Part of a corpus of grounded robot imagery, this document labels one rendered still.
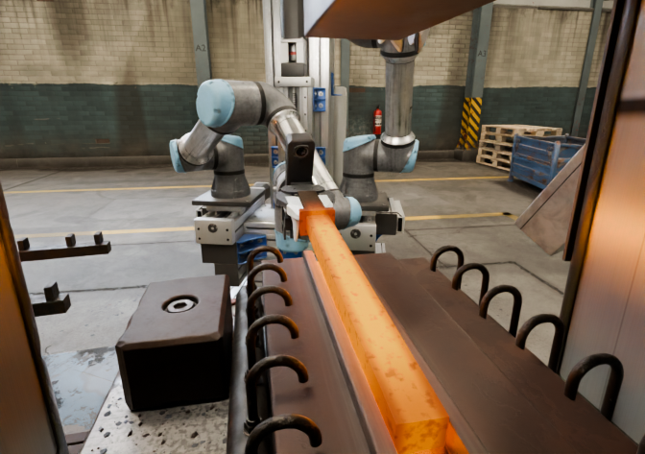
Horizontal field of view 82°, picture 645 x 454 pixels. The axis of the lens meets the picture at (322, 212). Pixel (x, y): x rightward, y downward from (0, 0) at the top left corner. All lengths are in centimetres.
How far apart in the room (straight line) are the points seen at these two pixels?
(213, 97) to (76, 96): 723
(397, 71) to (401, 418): 106
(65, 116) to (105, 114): 66
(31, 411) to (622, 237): 42
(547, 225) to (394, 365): 50
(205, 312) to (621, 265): 34
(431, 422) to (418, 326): 11
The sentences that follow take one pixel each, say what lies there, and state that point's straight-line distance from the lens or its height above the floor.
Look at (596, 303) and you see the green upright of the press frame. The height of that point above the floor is 101.
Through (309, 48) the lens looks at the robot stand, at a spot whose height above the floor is 136.
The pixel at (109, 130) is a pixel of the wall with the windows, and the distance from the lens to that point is 800.
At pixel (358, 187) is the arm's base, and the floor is 87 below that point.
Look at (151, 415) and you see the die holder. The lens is 38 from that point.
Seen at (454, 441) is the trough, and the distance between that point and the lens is 24.
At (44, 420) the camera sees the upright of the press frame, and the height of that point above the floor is 96.
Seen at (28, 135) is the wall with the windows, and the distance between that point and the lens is 860.
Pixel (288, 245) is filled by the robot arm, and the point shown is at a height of 87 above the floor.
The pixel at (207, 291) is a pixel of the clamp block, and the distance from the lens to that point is 40.
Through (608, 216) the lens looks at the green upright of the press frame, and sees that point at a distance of 36.
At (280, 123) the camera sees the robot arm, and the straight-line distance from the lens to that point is 101.
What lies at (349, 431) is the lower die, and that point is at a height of 99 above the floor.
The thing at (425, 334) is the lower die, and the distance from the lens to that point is 32.
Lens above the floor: 116
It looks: 17 degrees down
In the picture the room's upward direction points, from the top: straight up
